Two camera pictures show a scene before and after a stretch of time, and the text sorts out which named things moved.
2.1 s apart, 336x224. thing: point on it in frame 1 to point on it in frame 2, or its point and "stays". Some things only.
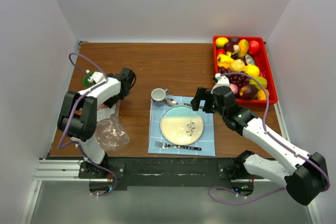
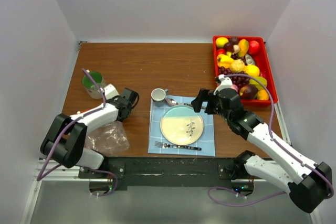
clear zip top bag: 110,134 stays
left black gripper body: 110,102 to 128,113
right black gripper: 202,94 stays
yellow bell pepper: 224,61 stays
